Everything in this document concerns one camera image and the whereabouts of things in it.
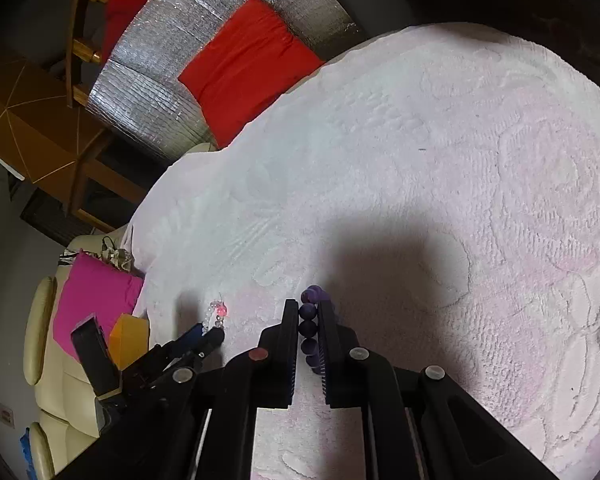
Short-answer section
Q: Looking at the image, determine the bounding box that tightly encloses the tangled cord bundle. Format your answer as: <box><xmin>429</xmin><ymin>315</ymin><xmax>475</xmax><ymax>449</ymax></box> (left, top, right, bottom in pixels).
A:
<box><xmin>57</xmin><ymin>237</ymin><xmax>133</xmax><ymax>273</ymax></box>

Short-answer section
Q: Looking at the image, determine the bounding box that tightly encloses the red cushion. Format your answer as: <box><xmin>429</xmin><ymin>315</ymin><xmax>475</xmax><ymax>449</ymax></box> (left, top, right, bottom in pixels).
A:
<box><xmin>177</xmin><ymin>0</ymin><xmax>327</xmax><ymax>150</ymax></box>

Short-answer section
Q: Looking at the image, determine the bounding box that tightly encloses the white pink towel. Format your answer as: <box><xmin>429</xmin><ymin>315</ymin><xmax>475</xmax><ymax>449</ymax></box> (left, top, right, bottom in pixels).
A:
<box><xmin>127</xmin><ymin>22</ymin><xmax>600</xmax><ymax>480</ymax></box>

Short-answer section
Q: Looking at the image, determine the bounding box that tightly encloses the pink cloth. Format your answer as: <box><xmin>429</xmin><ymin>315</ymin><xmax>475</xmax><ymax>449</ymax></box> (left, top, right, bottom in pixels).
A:
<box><xmin>52</xmin><ymin>251</ymin><xmax>146</xmax><ymax>363</ymax></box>

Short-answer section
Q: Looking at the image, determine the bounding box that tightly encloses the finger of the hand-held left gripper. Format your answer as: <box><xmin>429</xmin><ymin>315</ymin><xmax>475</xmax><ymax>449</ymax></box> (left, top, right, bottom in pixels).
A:
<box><xmin>147</xmin><ymin>322</ymin><xmax>206</xmax><ymax>361</ymax></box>
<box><xmin>170</xmin><ymin>329</ymin><xmax>226</xmax><ymax>368</ymax></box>

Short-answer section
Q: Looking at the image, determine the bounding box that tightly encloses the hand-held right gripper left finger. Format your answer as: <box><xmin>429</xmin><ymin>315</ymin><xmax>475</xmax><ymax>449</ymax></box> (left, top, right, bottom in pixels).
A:
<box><xmin>55</xmin><ymin>299</ymin><xmax>301</xmax><ymax>480</ymax></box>

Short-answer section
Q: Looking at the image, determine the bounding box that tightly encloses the brown panel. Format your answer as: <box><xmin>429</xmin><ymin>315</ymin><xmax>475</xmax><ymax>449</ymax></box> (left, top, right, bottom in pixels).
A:
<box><xmin>0</xmin><ymin>57</ymin><xmax>106</xmax><ymax>183</ymax></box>

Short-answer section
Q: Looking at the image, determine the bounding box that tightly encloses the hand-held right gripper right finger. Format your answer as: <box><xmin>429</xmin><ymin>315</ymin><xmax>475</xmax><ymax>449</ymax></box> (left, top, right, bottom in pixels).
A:
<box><xmin>319</xmin><ymin>301</ymin><xmax>561</xmax><ymax>480</ymax></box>

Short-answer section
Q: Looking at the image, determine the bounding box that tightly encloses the wooden chair frame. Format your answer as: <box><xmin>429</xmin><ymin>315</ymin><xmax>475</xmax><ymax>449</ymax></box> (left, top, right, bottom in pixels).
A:
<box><xmin>62</xmin><ymin>0</ymin><xmax>148</xmax><ymax>233</ymax></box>

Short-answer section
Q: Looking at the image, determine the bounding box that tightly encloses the orange box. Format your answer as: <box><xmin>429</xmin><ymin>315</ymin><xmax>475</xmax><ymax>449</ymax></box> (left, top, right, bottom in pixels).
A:
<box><xmin>108</xmin><ymin>313</ymin><xmax>151</xmax><ymax>368</ymax></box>

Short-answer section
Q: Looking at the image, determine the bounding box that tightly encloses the silver insulation mat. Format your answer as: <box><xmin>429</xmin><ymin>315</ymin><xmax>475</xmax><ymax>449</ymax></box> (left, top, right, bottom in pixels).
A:
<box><xmin>86</xmin><ymin>0</ymin><xmax>366</xmax><ymax>163</ymax></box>

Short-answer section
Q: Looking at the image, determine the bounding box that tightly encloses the cream leather sofa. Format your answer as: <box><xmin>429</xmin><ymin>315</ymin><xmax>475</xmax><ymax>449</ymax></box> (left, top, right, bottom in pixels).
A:
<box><xmin>22</xmin><ymin>232</ymin><xmax>151</xmax><ymax>480</ymax></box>

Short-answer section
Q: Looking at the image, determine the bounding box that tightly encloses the purple bead bracelet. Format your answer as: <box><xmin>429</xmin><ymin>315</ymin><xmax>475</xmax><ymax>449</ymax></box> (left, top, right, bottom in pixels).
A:
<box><xmin>299</xmin><ymin>284</ymin><xmax>331</xmax><ymax>376</ymax></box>

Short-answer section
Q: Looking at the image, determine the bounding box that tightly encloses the clear bead bracelet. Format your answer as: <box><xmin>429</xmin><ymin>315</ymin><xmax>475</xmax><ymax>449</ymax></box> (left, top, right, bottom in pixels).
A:
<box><xmin>207</xmin><ymin>300</ymin><xmax>231</xmax><ymax>331</ymax></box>

